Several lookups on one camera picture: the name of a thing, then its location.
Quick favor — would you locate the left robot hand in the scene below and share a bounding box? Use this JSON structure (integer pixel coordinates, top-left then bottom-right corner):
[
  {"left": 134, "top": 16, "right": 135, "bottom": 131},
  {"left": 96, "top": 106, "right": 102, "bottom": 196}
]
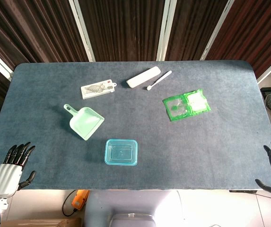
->
[{"left": 0, "top": 141, "right": 36, "bottom": 198}]

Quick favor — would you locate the orange handheld controller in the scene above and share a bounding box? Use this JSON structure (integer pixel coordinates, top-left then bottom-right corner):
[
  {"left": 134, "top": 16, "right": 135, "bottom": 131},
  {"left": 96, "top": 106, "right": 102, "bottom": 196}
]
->
[{"left": 71, "top": 189, "right": 90, "bottom": 210}]

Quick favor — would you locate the mint green dustpan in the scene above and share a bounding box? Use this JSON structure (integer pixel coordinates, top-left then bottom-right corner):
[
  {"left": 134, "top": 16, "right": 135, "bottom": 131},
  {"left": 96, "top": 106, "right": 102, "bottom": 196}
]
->
[{"left": 63, "top": 104, "right": 105, "bottom": 141}]

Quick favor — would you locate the green plastic pouch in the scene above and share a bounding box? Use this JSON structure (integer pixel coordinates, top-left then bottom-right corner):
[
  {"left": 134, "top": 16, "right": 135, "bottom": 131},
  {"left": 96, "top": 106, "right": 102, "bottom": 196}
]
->
[{"left": 162, "top": 88, "right": 212, "bottom": 122}]

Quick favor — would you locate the white card pack with drawing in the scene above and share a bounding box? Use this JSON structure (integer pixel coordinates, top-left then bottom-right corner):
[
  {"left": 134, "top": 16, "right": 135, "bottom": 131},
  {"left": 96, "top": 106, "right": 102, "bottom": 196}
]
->
[{"left": 80, "top": 79, "right": 117, "bottom": 100}]

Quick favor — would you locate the grey robot torso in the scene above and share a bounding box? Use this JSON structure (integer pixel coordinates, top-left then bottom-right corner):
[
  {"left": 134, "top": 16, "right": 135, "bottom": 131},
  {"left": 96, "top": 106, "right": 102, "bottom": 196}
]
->
[{"left": 84, "top": 190, "right": 184, "bottom": 227}]

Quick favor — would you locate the blue grey table cover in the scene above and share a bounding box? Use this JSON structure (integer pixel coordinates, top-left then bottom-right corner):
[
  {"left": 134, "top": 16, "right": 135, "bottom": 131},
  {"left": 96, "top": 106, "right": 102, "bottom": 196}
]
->
[{"left": 0, "top": 60, "right": 271, "bottom": 191}]

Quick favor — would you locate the white toothbrush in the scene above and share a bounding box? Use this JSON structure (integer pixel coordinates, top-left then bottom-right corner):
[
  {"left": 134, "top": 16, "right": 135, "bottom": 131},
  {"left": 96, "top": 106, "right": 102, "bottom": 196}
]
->
[{"left": 146, "top": 70, "right": 173, "bottom": 91}]

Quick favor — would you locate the white oblong case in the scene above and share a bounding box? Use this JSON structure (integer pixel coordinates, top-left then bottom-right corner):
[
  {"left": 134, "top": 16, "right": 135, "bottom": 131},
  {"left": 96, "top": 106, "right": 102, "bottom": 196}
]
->
[{"left": 126, "top": 66, "right": 161, "bottom": 89}]

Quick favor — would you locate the black cable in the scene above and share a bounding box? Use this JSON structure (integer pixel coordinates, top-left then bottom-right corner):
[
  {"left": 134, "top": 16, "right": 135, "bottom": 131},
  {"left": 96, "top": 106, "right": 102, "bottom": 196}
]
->
[{"left": 62, "top": 190, "right": 79, "bottom": 217}]

